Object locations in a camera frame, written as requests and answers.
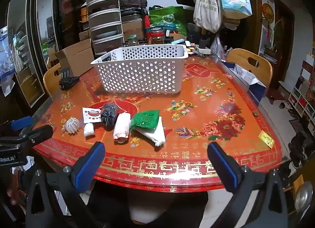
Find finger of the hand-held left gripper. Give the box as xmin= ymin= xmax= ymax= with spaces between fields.
xmin=0 ymin=125 xmax=54 ymax=148
xmin=0 ymin=116 xmax=33 ymax=135

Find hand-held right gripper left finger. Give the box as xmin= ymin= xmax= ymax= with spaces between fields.
xmin=25 ymin=141 xmax=106 ymax=228

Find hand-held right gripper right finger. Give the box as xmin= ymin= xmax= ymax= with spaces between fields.
xmin=207 ymin=141 xmax=287 ymax=228

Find small clear plastic bundle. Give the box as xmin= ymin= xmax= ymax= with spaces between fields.
xmin=84 ymin=122 xmax=95 ymax=136

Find clear plastic snack bag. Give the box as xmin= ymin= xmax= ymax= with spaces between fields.
xmin=82 ymin=107 xmax=101 ymax=123

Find dark cloth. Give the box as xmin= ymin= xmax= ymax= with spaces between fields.
xmin=100 ymin=103 xmax=120 ymax=131

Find white plastic bag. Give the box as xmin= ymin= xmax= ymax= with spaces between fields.
xmin=134 ymin=116 xmax=166 ymax=147

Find green plastic packet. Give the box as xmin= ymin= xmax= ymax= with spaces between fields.
xmin=130 ymin=110 xmax=160 ymax=130

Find white perforated plastic basket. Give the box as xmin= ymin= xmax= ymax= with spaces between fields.
xmin=91 ymin=44 xmax=189 ymax=94

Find white ribbed ball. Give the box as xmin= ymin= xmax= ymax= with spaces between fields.
xmin=65 ymin=117 xmax=81 ymax=134

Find pink and white rolled cloth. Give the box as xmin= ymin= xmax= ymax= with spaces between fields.
xmin=113 ymin=113 xmax=131 ymax=143

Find yellow card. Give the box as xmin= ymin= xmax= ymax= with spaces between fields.
xmin=258 ymin=131 xmax=275 ymax=148

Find red floral tablecloth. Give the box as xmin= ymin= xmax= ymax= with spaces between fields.
xmin=32 ymin=54 xmax=283 ymax=193

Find dark framed cabinet door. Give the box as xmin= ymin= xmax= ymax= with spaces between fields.
xmin=6 ymin=0 xmax=61 ymax=108

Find brown cardboard box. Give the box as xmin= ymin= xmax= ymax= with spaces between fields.
xmin=55 ymin=38 xmax=94 ymax=77

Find metal pot lid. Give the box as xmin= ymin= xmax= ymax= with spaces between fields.
xmin=294 ymin=181 xmax=314 ymax=212

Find blue and white paper bag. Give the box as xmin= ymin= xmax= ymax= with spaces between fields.
xmin=226 ymin=62 xmax=267 ymax=100

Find cube shelf with boxes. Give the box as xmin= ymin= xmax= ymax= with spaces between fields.
xmin=288 ymin=86 xmax=315 ymax=121

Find grey plastic drawer stack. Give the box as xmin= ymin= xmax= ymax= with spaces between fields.
xmin=86 ymin=0 xmax=125 ymax=55

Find potted plant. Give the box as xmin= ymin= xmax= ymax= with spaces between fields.
xmin=264 ymin=19 xmax=282 ymax=57

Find flat cardboard boxes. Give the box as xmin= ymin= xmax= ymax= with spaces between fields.
xmin=122 ymin=19 xmax=144 ymax=41

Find red lid pickle jar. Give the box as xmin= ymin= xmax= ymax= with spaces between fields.
xmin=150 ymin=28 xmax=165 ymax=44

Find green shopping bag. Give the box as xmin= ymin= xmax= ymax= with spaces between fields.
xmin=149 ymin=6 xmax=188 ymax=36

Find beige canvas tote bag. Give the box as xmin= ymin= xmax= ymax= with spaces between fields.
xmin=193 ymin=0 xmax=223 ymax=33

